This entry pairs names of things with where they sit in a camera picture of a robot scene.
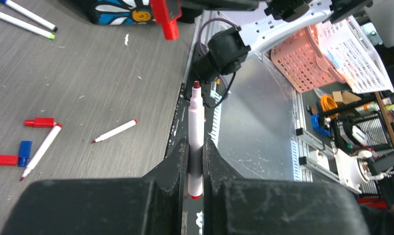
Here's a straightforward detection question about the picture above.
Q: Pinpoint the slotted cable duct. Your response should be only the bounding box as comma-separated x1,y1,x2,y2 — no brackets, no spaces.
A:
209,90,222,146

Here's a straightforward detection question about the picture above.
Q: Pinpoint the black daisy cloth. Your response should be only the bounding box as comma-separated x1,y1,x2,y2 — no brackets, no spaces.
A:
71,0,204,26

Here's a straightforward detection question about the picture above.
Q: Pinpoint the red pen cap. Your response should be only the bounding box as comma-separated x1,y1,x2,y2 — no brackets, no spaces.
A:
0,155,19,166
24,117,56,128
150,0,179,41

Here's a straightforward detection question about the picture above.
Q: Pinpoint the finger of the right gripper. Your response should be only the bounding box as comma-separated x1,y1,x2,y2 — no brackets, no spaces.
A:
165,0,182,21

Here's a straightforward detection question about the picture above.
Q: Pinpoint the blue capped white pen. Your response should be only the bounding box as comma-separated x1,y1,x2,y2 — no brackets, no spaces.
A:
0,0,58,32

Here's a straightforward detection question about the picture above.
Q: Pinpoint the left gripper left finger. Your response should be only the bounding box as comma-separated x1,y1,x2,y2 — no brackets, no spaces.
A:
1,138,188,235

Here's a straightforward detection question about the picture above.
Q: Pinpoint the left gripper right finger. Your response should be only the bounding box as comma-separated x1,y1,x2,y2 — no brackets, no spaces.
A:
202,140,369,235

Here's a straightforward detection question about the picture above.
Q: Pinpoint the white plastic basket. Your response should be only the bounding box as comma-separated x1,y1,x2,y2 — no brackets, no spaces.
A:
316,16,394,94

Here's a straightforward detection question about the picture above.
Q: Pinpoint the pink plastic basket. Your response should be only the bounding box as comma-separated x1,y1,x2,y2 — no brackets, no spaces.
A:
271,25,346,93

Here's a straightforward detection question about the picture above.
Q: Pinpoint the orange cable coil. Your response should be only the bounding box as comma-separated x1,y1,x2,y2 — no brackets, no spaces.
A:
319,94,339,120

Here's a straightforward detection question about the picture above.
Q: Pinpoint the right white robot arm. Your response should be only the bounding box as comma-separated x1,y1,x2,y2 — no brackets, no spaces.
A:
183,0,372,85

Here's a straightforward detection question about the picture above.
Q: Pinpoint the green white pen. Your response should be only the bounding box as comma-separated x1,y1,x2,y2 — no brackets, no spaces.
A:
0,12,55,40

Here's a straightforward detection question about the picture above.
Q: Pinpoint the blue pen cap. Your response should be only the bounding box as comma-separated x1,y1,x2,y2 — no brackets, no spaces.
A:
18,141,32,167

